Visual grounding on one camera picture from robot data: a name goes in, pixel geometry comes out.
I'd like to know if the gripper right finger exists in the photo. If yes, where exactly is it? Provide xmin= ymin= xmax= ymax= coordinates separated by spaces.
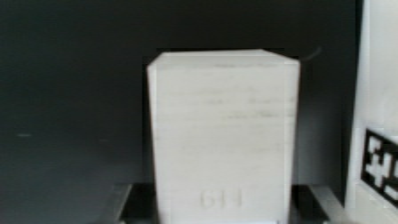
xmin=290 ymin=185 xmax=351 ymax=224

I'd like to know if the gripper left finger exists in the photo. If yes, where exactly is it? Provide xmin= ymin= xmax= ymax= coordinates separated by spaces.
xmin=95 ymin=183 xmax=159 ymax=224

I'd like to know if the white desk tabletop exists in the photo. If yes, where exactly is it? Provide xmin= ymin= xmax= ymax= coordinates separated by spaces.
xmin=345 ymin=0 xmax=398 ymax=224

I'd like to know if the white leg tagged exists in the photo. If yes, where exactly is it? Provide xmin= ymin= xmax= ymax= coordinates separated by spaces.
xmin=148 ymin=50 xmax=301 ymax=224

